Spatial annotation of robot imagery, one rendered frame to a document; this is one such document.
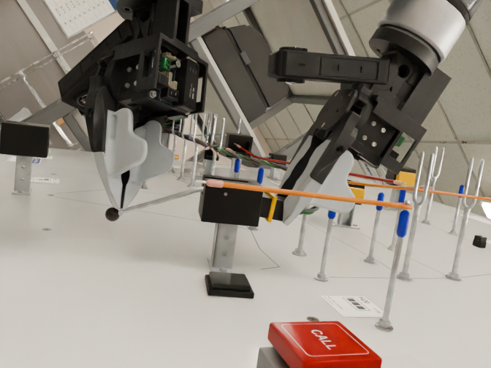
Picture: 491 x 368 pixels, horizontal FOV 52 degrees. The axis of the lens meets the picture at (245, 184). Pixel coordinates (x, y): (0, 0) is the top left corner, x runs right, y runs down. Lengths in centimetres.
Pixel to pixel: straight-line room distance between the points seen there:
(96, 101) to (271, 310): 24
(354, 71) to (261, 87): 111
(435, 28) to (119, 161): 32
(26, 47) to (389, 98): 780
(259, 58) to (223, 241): 114
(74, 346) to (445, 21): 42
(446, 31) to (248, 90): 111
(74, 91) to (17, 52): 764
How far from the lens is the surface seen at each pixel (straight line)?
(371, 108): 50
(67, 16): 822
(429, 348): 43
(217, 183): 38
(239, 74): 157
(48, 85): 811
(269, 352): 33
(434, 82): 54
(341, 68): 50
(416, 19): 52
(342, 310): 46
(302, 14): 175
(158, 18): 51
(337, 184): 50
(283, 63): 48
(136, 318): 39
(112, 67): 50
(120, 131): 49
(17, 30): 825
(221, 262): 51
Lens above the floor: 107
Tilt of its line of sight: 11 degrees up
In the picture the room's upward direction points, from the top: 56 degrees clockwise
